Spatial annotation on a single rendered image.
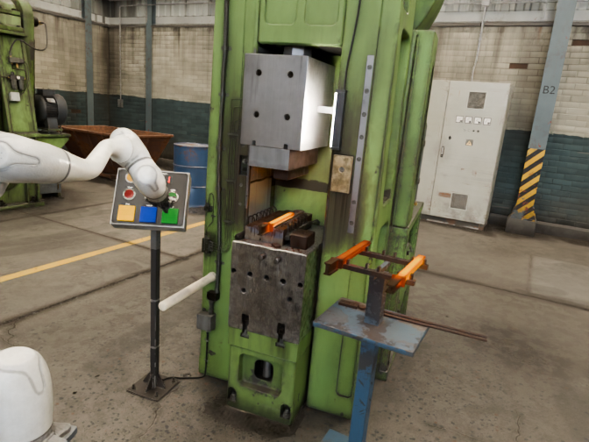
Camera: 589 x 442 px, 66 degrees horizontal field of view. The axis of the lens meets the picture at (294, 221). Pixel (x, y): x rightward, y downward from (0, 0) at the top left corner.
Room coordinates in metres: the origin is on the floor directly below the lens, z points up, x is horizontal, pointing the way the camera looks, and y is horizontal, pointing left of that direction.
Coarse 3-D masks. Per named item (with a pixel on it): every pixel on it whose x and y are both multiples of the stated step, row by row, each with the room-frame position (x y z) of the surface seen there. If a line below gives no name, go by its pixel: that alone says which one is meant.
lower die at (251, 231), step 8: (272, 216) 2.36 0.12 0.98; (280, 216) 2.34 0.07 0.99; (296, 216) 2.36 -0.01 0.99; (304, 216) 2.37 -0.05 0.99; (256, 224) 2.13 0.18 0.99; (280, 224) 2.15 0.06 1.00; (288, 224) 2.18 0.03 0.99; (296, 224) 2.22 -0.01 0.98; (248, 232) 2.12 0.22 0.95; (256, 232) 2.10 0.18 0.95; (272, 232) 2.07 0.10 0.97; (280, 232) 2.06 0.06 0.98; (288, 232) 2.12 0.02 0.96; (256, 240) 2.10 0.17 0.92; (264, 240) 2.09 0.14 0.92; (272, 240) 2.07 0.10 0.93; (280, 240) 2.06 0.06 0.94; (288, 240) 2.13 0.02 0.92
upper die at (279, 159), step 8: (256, 152) 2.11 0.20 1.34; (264, 152) 2.10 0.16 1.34; (272, 152) 2.08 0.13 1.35; (280, 152) 2.07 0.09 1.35; (288, 152) 2.06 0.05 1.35; (296, 152) 2.14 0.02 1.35; (304, 152) 2.25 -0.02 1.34; (312, 152) 2.36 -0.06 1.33; (256, 160) 2.11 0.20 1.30; (264, 160) 2.10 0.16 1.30; (272, 160) 2.08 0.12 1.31; (280, 160) 2.07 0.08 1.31; (288, 160) 2.06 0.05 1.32; (296, 160) 2.15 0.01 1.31; (304, 160) 2.26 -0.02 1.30; (312, 160) 2.37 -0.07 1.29; (280, 168) 2.07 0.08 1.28; (288, 168) 2.06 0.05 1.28
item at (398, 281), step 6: (420, 258) 1.72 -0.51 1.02; (408, 264) 1.63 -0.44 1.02; (414, 264) 1.64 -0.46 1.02; (420, 264) 1.69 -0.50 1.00; (402, 270) 1.55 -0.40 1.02; (408, 270) 1.56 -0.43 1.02; (414, 270) 1.61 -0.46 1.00; (396, 276) 1.47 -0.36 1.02; (402, 276) 1.47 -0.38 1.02; (408, 276) 1.55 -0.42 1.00; (390, 282) 1.41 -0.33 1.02; (396, 282) 1.42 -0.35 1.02; (402, 282) 1.46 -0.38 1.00; (390, 288) 1.39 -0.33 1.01; (396, 288) 1.43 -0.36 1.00
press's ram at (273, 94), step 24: (264, 72) 2.11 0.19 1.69; (288, 72) 2.07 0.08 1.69; (312, 72) 2.10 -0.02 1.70; (264, 96) 2.10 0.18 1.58; (288, 96) 2.06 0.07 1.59; (312, 96) 2.13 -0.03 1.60; (264, 120) 2.10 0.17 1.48; (288, 120) 2.06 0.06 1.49; (312, 120) 2.16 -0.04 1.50; (264, 144) 2.10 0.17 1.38; (288, 144) 2.06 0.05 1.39; (312, 144) 2.19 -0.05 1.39
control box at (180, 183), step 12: (120, 168) 2.17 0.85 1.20; (120, 180) 2.14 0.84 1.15; (180, 180) 2.17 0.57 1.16; (120, 192) 2.11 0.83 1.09; (168, 192) 2.14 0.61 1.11; (180, 192) 2.14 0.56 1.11; (120, 204) 2.08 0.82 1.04; (132, 204) 2.09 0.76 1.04; (144, 204) 2.09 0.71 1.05; (180, 204) 2.11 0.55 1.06; (180, 216) 2.09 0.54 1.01; (132, 228) 2.09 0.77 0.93; (144, 228) 2.09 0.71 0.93; (156, 228) 2.08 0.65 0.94; (168, 228) 2.07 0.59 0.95; (180, 228) 2.07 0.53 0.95
